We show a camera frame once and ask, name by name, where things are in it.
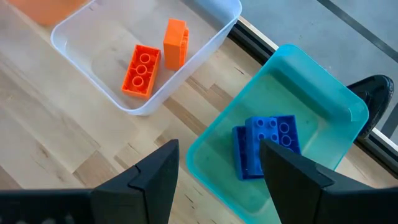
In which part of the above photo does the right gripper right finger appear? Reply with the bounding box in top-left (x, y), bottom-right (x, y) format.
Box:
top-left (260, 139), bottom-right (351, 224)

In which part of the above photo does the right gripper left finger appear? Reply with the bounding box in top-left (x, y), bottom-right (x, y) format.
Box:
top-left (91, 139), bottom-right (180, 224)

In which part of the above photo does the blue toy building block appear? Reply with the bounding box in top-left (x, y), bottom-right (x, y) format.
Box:
top-left (231, 116), bottom-right (280, 181)
top-left (272, 114), bottom-right (302, 156)

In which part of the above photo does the orange toy building block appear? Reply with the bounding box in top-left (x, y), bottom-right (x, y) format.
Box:
top-left (163, 17), bottom-right (190, 71)
top-left (121, 44), bottom-right (162, 100)

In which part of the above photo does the teal translucent plastic bin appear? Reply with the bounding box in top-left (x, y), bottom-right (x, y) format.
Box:
top-left (185, 43), bottom-right (370, 224)

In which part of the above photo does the black rounded foot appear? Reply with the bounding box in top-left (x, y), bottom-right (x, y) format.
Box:
top-left (346, 74), bottom-right (395, 140)

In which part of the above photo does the clear translucent plastic bin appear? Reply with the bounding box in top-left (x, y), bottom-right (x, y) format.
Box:
top-left (50, 0), bottom-right (243, 116)

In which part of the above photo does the orange translucent plastic bin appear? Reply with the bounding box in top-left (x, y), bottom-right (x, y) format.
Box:
top-left (7, 0), bottom-right (90, 26)

